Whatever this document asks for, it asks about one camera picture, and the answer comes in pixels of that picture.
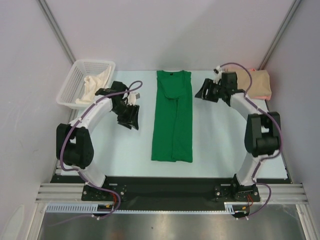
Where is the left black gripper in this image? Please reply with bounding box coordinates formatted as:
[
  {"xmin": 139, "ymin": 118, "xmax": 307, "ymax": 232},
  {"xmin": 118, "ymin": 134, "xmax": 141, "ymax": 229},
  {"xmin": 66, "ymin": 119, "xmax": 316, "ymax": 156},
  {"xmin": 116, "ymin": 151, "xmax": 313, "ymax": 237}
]
[{"xmin": 112, "ymin": 102, "xmax": 140, "ymax": 130}]

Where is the green t shirt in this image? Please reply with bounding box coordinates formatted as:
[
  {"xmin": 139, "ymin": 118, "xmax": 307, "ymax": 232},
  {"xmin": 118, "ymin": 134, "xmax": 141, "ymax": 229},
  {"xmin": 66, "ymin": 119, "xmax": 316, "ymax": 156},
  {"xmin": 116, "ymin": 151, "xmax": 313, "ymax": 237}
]
[{"xmin": 151, "ymin": 70, "xmax": 193, "ymax": 163}]

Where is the white plastic basket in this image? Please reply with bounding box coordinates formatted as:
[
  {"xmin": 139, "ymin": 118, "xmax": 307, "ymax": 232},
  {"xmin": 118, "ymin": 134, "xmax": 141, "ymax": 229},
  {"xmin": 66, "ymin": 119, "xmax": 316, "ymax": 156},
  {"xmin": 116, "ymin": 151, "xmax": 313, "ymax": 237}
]
[{"xmin": 56, "ymin": 59, "xmax": 116, "ymax": 110}]

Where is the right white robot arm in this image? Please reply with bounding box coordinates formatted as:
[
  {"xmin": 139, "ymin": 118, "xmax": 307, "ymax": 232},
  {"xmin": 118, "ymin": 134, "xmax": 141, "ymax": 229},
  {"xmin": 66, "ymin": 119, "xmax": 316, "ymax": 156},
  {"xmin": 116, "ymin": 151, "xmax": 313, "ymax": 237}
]
[{"xmin": 195, "ymin": 72, "xmax": 282, "ymax": 201}]

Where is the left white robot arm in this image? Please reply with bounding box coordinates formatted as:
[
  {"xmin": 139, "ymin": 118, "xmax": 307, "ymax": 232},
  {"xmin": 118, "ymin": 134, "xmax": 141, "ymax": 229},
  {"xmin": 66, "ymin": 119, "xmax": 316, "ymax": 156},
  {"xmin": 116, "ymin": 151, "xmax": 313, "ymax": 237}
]
[{"xmin": 56, "ymin": 80, "xmax": 143, "ymax": 200}]

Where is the cream t shirt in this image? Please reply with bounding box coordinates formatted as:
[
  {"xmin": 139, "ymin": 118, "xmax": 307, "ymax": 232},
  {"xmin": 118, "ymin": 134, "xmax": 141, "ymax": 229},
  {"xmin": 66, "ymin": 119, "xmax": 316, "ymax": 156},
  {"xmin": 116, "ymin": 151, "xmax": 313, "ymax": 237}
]
[{"xmin": 75, "ymin": 66, "xmax": 112, "ymax": 104}]

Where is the folded tan t shirt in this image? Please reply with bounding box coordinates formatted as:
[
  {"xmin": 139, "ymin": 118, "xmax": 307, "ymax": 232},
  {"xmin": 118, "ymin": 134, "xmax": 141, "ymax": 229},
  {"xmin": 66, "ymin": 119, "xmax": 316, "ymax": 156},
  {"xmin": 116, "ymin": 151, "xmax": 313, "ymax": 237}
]
[{"xmin": 225, "ymin": 67, "xmax": 272, "ymax": 100}]

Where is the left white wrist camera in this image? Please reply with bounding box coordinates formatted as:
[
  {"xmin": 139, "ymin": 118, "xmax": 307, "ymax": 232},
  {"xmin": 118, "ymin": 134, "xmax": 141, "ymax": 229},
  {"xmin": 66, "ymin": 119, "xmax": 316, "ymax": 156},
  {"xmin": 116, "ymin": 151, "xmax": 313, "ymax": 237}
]
[{"xmin": 127, "ymin": 92, "xmax": 140, "ymax": 105}]

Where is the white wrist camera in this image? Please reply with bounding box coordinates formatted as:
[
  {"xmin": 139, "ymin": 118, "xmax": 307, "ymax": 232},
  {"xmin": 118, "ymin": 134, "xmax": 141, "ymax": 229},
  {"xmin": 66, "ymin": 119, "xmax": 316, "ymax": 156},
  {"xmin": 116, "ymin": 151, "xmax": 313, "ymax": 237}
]
[
  {"xmin": 127, "ymin": 92, "xmax": 140, "ymax": 105},
  {"xmin": 213, "ymin": 65, "xmax": 224, "ymax": 84}
]

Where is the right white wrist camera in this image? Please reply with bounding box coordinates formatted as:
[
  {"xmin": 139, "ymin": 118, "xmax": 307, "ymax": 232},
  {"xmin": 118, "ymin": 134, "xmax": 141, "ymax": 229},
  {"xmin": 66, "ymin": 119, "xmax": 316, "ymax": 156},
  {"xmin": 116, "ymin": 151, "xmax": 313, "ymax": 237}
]
[{"xmin": 213, "ymin": 65, "xmax": 224, "ymax": 84}]

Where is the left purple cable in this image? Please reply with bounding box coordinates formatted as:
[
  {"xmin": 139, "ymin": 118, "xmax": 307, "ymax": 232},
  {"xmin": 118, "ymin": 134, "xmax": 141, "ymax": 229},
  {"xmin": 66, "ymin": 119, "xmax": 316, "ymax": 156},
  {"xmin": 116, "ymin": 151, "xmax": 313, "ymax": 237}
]
[{"xmin": 48, "ymin": 80, "xmax": 144, "ymax": 227}]

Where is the purple cable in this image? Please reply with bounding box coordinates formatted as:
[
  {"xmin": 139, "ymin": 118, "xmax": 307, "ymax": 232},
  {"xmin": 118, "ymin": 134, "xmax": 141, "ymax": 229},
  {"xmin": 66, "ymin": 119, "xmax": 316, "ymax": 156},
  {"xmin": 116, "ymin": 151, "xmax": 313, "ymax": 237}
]
[
  {"xmin": 219, "ymin": 62, "xmax": 283, "ymax": 221},
  {"xmin": 48, "ymin": 80, "xmax": 144, "ymax": 227}
]

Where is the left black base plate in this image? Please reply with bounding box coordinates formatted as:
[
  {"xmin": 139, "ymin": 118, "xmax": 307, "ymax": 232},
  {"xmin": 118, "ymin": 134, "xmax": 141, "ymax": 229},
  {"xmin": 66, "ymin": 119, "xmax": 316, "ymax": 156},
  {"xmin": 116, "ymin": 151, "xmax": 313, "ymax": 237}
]
[{"xmin": 81, "ymin": 179, "xmax": 128, "ymax": 202}]

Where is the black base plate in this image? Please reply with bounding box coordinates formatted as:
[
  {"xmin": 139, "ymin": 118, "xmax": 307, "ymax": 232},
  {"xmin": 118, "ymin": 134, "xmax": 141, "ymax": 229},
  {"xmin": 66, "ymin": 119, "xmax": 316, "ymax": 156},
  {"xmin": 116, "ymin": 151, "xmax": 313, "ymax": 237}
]
[
  {"xmin": 81, "ymin": 179, "xmax": 128, "ymax": 202},
  {"xmin": 213, "ymin": 184, "xmax": 261, "ymax": 203}
]

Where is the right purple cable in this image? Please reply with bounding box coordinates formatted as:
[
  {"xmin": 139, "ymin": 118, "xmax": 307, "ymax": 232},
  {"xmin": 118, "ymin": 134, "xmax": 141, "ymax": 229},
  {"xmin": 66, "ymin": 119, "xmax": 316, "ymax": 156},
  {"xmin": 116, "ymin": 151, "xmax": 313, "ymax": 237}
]
[{"xmin": 219, "ymin": 62, "xmax": 283, "ymax": 221}]

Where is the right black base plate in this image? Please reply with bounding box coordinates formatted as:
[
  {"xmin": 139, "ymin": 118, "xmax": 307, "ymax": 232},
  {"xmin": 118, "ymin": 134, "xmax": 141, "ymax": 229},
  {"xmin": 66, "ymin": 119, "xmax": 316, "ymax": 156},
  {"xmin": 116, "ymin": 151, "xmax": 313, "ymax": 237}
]
[{"xmin": 213, "ymin": 184, "xmax": 261, "ymax": 203}]

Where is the left grey cable duct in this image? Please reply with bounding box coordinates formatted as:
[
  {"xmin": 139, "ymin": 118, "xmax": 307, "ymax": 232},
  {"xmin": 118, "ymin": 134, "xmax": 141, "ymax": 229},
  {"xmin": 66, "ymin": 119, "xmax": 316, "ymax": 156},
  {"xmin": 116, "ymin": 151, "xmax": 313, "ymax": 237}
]
[{"xmin": 46, "ymin": 203, "xmax": 114, "ymax": 214}]

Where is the grey cable duct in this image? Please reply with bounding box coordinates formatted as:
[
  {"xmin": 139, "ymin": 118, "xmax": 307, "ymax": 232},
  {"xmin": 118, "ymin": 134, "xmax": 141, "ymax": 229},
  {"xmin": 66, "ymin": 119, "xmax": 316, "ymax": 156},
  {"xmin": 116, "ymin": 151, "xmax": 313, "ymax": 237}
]
[
  {"xmin": 224, "ymin": 202, "xmax": 250, "ymax": 214},
  {"xmin": 46, "ymin": 203, "xmax": 114, "ymax": 214}
]

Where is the right grey cable duct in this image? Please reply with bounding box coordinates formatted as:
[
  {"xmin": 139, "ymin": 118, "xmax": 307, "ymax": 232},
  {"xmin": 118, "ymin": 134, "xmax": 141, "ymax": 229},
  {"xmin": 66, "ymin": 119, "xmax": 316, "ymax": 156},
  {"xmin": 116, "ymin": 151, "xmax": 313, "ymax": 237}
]
[{"xmin": 224, "ymin": 202, "xmax": 250, "ymax": 214}]

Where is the aluminium front rail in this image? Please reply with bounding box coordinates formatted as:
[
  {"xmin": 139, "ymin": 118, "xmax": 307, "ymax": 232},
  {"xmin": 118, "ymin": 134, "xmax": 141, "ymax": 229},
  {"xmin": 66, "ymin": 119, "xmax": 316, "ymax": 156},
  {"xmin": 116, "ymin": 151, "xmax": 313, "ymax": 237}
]
[{"xmin": 35, "ymin": 183, "xmax": 309, "ymax": 205}]

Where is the right aluminium corner post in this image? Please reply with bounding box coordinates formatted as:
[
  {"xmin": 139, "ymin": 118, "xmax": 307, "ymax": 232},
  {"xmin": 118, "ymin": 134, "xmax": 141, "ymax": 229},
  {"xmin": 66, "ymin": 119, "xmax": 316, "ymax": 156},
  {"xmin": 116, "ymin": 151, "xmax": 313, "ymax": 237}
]
[{"xmin": 258, "ymin": 0, "xmax": 304, "ymax": 70}]

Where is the aluminium corner post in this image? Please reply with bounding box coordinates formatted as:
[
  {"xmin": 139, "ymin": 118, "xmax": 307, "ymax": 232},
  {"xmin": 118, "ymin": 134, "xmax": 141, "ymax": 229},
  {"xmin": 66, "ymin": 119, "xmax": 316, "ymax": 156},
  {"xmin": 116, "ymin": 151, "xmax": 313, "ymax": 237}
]
[
  {"xmin": 258, "ymin": 0, "xmax": 304, "ymax": 70},
  {"xmin": 36, "ymin": 0, "xmax": 76, "ymax": 65}
]

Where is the left aluminium corner post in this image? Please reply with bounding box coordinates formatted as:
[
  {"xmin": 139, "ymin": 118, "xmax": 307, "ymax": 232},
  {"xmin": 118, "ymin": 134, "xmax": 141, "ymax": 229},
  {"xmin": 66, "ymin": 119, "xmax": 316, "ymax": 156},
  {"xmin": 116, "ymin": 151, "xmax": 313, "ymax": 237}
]
[{"xmin": 36, "ymin": 0, "xmax": 76, "ymax": 65}]

